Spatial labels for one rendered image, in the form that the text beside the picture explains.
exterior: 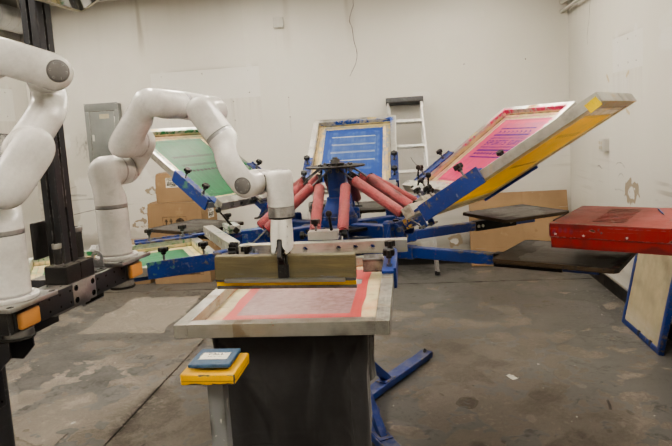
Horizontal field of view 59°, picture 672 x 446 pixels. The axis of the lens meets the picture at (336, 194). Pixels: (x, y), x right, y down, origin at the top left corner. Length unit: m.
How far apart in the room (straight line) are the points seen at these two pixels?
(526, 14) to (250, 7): 2.81
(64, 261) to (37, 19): 0.63
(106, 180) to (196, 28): 4.89
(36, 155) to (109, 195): 0.45
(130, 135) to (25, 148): 0.43
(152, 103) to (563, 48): 5.17
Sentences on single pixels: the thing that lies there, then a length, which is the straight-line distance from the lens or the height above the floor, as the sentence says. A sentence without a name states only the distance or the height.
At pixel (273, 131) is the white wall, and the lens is 6.37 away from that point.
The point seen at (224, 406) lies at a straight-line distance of 1.51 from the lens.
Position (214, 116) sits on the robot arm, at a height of 1.55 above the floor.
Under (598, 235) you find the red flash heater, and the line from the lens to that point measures 2.23.
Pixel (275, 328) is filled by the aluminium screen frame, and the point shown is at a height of 0.97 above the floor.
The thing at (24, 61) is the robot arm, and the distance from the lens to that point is 1.51.
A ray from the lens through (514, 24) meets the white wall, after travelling 6.38.
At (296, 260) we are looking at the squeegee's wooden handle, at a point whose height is 1.13.
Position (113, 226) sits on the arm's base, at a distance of 1.90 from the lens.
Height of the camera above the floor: 1.49
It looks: 6 degrees down
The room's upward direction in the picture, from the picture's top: 4 degrees counter-clockwise
